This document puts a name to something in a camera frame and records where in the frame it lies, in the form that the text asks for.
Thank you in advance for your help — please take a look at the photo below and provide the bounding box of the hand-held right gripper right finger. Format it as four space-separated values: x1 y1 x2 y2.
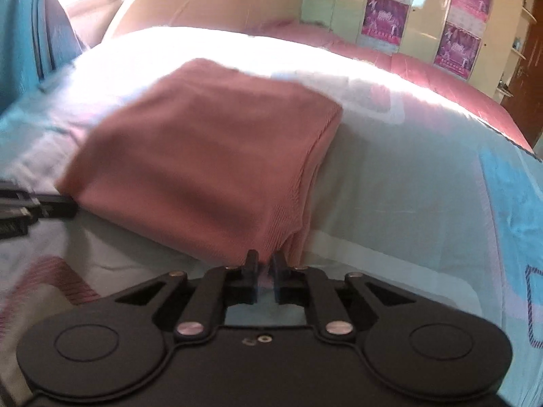
273 250 416 341

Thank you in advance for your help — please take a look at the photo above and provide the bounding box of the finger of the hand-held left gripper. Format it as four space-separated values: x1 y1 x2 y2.
0 180 79 240

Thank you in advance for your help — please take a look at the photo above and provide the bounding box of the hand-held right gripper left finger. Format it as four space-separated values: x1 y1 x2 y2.
114 249 259 338

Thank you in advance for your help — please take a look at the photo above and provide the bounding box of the pink sweater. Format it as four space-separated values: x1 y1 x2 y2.
55 58 344 266

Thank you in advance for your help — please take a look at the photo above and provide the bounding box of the blue white patterned bed sheet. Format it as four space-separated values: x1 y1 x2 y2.
0 26 543 407

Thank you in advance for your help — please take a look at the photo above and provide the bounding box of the blue curtain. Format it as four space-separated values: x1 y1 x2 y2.
0 0 87 114

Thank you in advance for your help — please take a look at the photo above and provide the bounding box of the pink quilt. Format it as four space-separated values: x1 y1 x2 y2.
255 19 533 152

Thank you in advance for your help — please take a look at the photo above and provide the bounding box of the cream wooden headboard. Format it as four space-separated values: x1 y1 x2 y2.
102 0 307 48

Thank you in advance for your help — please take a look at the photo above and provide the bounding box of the cream glossy wardrobe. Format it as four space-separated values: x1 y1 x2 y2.
299 0 539 103

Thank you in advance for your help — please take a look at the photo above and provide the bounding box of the cream corner shelf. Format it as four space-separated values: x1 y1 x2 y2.
494 0 536 102

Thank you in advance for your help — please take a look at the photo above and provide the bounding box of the brown wooden door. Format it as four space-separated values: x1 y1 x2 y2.
500 0 543 154

